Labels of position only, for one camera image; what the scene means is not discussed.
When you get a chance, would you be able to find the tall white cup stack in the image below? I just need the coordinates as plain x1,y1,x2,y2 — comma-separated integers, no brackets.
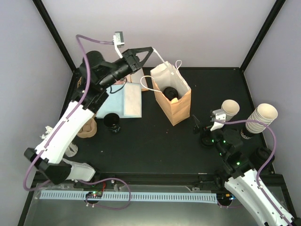
241,103,278,139

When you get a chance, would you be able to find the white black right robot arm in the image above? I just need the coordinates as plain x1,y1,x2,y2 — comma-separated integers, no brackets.
192,110,301,226

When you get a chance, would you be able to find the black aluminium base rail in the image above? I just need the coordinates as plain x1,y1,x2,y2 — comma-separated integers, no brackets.
35,169,283,189

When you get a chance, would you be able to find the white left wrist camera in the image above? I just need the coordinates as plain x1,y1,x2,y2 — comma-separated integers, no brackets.
113,31,125,58

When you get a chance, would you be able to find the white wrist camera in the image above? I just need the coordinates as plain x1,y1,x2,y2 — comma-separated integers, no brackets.
113,31,125,58
210,109,226,131

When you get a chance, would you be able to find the single white paper cup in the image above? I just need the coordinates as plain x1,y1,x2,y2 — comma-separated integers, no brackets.
171,98,178,104

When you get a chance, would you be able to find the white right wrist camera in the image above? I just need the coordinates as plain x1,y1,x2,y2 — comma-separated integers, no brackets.
210,109,226,131

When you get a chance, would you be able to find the brown white flat paper bag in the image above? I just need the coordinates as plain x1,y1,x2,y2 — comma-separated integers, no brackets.
130,72,148,91

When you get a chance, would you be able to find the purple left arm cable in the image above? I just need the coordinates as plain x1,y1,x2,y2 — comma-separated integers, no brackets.
24,34,132,210

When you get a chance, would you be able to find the brown paper takeout bag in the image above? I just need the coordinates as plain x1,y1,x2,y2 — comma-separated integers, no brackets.
144,61,191,126

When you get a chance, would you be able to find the remaining black paper cup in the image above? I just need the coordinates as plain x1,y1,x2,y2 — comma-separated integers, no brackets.
103,113,121,133

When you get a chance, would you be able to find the black enclosure frame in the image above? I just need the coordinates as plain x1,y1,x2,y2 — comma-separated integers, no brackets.
16,0,301,226

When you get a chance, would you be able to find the light blue cable duct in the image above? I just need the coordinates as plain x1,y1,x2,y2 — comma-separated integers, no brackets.
40,190,217,204

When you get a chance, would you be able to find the stack of black lids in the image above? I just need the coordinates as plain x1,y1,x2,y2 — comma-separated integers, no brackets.
199,137,214,148
249,147,272,170

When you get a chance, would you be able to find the short white cup stack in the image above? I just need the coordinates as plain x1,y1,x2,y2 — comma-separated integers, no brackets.
221,99,240,121

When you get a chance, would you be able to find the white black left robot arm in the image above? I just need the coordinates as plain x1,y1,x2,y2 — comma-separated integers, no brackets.
24,47,153,188

